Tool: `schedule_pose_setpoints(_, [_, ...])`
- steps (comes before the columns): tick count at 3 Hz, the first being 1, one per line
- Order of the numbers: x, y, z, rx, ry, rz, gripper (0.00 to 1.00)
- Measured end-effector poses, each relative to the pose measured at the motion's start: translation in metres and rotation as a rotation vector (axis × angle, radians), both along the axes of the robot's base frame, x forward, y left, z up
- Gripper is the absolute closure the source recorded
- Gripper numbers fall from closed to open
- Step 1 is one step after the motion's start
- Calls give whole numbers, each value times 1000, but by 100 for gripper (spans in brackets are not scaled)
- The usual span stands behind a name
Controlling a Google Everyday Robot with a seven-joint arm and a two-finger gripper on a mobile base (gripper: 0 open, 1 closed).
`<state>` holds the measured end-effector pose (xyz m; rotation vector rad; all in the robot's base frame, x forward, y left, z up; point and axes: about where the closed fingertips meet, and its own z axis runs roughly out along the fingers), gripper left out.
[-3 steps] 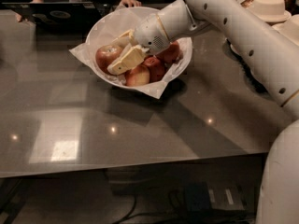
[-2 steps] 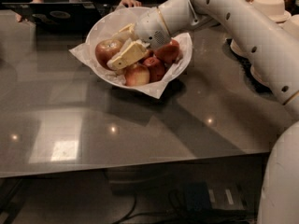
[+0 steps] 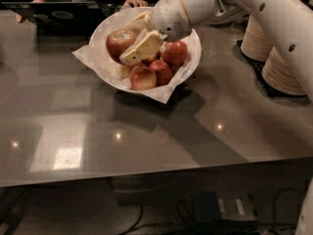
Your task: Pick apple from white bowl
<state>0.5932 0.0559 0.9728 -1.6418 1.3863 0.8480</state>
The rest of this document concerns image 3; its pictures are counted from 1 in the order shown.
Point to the paper plate stack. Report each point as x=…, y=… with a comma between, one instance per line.
x=256, y=45
x=278, y=75

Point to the small red apple centre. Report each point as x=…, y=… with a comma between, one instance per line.
x=163, y=71

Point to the yellowish apple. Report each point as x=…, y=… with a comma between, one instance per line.
x=118, y=41

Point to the paper plate stack front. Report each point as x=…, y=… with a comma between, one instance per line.
x=278, y=75

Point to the white bowl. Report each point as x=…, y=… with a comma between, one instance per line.
x=101, y=46

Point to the pink-yellow apple front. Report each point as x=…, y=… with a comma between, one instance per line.
x=142, y=78

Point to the person's right hand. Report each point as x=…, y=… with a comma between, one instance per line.
x=19, y=19

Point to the dark box under table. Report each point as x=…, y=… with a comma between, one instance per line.
x=232, y=209

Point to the paper plate stack back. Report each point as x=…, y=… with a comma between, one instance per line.
x=256, y=45

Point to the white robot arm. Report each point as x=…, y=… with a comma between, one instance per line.
x=288, y=24

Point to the white paper liner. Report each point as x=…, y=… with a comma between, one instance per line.
x=94, y=56

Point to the red apple right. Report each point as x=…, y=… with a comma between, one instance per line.
x=175, y=53

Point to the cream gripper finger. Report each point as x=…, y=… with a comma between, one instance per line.
x=142, y=21
x=146, y=44

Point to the black laptop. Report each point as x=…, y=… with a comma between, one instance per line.
x=69, y=17

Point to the person's left hand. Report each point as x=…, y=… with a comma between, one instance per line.
x=136, y=3

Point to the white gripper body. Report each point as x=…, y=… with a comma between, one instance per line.
x=168, y=17

